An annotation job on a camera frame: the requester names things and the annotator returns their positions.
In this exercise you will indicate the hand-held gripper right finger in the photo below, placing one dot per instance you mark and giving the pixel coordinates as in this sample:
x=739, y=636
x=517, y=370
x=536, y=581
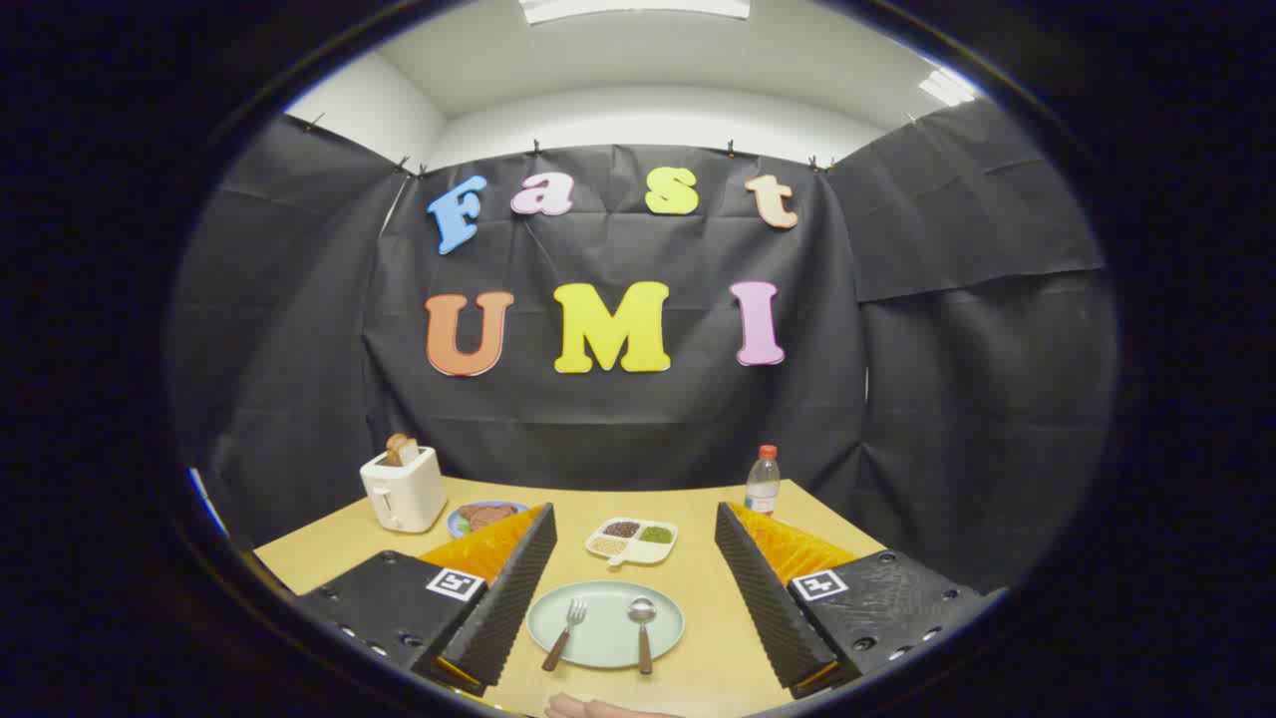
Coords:
x=763, y=608

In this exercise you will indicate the white toaster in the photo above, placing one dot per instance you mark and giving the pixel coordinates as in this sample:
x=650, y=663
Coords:
x=409, y=489

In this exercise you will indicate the toasted bread slice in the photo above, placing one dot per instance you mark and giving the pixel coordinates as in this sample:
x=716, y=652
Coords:
x=399, y=449

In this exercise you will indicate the clear water bottle red cap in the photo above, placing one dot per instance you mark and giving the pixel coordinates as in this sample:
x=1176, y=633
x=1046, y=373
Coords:
x=763, y=489

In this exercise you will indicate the ceiling light panel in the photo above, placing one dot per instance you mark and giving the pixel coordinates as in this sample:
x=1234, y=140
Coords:
x=947, y=88
x=638, y=8

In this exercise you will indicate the brown meat with vegetables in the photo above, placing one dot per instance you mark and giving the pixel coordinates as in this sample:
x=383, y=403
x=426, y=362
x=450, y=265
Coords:
x=486, y=516

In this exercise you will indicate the black backdrop cloth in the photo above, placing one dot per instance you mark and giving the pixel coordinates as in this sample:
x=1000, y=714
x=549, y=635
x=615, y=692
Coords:
x=648, y=429

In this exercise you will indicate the pale green plate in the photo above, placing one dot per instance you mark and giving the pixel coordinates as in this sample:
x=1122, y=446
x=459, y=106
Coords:
x=603, y=638

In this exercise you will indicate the small blue plate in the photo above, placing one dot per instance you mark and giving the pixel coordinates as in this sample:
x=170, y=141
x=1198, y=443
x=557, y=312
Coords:
x=455, y=521

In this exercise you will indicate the white divided tray with beans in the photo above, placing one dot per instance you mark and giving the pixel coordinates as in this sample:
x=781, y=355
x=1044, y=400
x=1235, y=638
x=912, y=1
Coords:
x=638, y=550

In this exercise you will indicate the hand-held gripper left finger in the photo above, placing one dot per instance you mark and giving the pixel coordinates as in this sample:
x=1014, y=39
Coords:
x=508, y=608

